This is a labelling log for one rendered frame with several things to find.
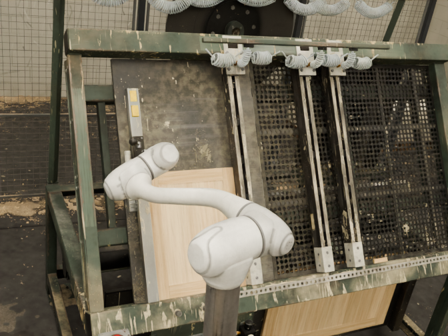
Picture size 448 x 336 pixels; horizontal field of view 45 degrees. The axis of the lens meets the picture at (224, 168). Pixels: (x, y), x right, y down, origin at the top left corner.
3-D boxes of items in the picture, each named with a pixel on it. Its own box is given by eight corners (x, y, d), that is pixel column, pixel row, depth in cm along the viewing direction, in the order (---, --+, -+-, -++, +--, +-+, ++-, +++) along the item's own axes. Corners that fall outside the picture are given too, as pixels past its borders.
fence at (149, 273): (145, 302, 239) (148, 303, 236) (125, 91, 249) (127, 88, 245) (156, 300, 242) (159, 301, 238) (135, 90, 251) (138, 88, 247)
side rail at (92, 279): (85, 311, 234) (90, 313, 224) (63, 61, 245) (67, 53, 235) (99, 308, 237) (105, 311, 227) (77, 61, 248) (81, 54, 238)
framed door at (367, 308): (257, 349, 311) (258, 352, 309) (273, 271, 287) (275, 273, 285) (381, 321, 349) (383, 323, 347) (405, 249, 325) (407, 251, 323)
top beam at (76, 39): (65, 57, 239) (68, 50, 230) (63, 35, 240) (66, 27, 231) (438, 65, 332) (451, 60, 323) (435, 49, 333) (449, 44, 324)
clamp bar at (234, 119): (241, 285, 259) (265, 288, 238) (213, 43, 270) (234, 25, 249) (260, 281, 263) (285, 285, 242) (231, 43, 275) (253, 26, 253)
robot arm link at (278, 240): (264, 195, 171) (231, 205, 162) (307, 222, 159) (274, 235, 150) (257, 231, 176) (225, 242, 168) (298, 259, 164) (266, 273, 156)
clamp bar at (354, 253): (344, 267, 284) (374, 269, 262) (314, 47, 296) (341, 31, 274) (359, 265, 288) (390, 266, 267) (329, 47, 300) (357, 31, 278)
